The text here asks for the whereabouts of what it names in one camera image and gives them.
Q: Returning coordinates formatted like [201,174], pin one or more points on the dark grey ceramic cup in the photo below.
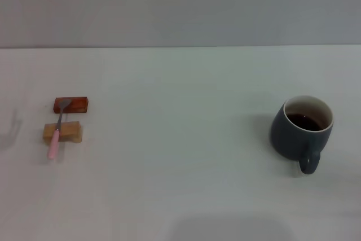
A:
[285,142]

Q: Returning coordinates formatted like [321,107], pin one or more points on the red-brown wooden block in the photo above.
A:
[79,105]

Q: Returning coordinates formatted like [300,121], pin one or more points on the light wooden block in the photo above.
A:
[70,131]

